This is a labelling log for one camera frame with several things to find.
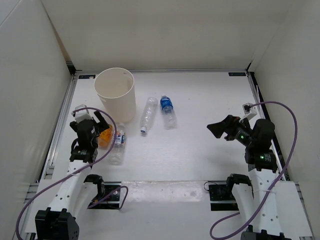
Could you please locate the clear bottle white orange label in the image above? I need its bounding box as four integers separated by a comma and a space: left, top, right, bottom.
108, 123, 127, 165

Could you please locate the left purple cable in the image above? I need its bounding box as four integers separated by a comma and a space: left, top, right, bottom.
15, 107, 130, 240

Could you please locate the white cylindrical plastic bin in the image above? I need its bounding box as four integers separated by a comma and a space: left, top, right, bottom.
94, 67, 136, 123

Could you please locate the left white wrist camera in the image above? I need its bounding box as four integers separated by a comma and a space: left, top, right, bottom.
71, 104, 93, 123

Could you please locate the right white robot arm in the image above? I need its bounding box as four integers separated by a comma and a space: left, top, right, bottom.
207, 115, 286, 240

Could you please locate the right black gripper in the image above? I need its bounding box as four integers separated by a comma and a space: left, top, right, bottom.
206, 115, 256, 147

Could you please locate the orange juice bottle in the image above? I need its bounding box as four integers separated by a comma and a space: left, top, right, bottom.
97, 125, 114, 148

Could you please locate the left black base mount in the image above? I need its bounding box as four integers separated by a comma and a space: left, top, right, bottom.
88, 183, 121, 210

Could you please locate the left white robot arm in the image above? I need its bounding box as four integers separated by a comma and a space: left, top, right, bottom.
35, 105, 110, 240

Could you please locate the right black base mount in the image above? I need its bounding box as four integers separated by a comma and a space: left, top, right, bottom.
203, 181, 239, 212

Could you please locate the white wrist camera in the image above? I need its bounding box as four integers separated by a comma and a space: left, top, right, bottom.
71, 104, 93, 123
239, 103, 258, 123

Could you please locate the blue corner sticker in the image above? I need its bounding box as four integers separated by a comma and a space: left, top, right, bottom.
228, 72, 246, 77
78, 74, 96, 79

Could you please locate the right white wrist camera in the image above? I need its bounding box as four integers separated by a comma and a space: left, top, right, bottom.
239, 103, 258, 123

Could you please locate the blue corner sticker left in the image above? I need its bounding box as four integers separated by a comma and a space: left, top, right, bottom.
78, 74, 96, 79

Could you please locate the blue label plastic bottle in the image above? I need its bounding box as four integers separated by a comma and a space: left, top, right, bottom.
160, 95, 177, 129

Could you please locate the blue corner sticker right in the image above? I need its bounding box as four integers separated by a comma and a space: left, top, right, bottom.
228, 72, 246, 77

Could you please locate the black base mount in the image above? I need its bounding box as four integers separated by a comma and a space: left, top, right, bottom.
203, 181, 239, 212
88, 183, 121, 210

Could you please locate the clear crushed plastic bottle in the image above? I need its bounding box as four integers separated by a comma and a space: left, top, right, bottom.
140, 97, 158, 134

